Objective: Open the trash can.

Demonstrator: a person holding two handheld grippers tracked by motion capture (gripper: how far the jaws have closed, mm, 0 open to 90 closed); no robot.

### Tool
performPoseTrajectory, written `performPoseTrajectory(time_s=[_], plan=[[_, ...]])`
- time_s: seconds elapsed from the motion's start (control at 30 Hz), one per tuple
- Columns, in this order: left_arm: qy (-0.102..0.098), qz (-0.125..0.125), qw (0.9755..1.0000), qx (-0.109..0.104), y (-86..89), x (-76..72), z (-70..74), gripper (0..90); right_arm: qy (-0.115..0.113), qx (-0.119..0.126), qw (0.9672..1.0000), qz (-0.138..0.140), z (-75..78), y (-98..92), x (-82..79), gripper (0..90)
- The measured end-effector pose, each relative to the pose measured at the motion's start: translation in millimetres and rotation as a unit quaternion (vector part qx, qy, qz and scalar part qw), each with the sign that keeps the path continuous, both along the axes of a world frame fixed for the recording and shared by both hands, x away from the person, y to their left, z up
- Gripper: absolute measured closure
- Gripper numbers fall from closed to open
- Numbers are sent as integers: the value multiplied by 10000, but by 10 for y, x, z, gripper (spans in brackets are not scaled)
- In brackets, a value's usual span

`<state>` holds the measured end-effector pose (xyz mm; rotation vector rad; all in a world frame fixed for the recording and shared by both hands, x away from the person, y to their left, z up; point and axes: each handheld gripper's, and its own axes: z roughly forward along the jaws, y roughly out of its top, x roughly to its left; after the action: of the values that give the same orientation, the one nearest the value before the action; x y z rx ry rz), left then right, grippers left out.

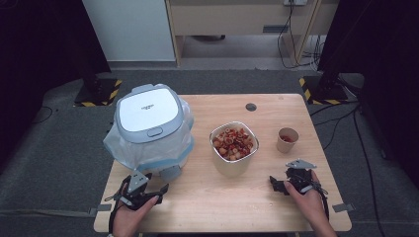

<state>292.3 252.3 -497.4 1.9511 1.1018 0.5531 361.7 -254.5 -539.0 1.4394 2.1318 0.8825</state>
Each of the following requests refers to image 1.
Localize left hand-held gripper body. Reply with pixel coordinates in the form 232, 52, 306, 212
119, 170, 160, 211

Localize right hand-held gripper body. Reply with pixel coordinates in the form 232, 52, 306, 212
285, 158, 321, 195

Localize brown paper cup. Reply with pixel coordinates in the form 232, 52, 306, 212
276, 126, 300, 154

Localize white grey pedal trash can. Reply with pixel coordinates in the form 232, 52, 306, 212
113, 83, 196, 184

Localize person's right hand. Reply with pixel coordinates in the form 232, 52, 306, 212
284, 170, 330, 228

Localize person's left hand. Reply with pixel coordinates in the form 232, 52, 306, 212
112, 184, 160, 230

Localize translucent white plastic bin liner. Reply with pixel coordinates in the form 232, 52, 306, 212
103, 97, 196, 172

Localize square metal food container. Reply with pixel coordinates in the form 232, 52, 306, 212
209, 120, 260, 179

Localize red and beige food scraps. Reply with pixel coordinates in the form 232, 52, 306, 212
212, 127, 255, 162

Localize black yellow striped stand base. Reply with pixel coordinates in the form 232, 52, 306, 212
298, 75, 349, 106
73, 78, 124, 108

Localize white cabinet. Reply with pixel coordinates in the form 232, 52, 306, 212
82, 0, 176, 62

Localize grey label on desk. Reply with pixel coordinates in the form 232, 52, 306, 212
262, 25, 290, 35

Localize light wooden desk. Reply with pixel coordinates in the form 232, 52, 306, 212
165, 0, 340, 67

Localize left hand-held gripper cable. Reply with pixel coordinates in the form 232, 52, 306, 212
104, 193, 125, 235

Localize grey table corner bracket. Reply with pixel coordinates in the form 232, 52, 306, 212
331, 202, 356, 213
88, 203, 113, 217

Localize black floor cables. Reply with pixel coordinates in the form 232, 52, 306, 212
309, 101, 360, 151

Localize long black floor cable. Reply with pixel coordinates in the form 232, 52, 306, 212
353, 107, 387, 237

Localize thin black floor cable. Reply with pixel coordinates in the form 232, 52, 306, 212
32, 106, 54, 124

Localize black hanging cables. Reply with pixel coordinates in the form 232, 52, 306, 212
277, 0, 325, 70

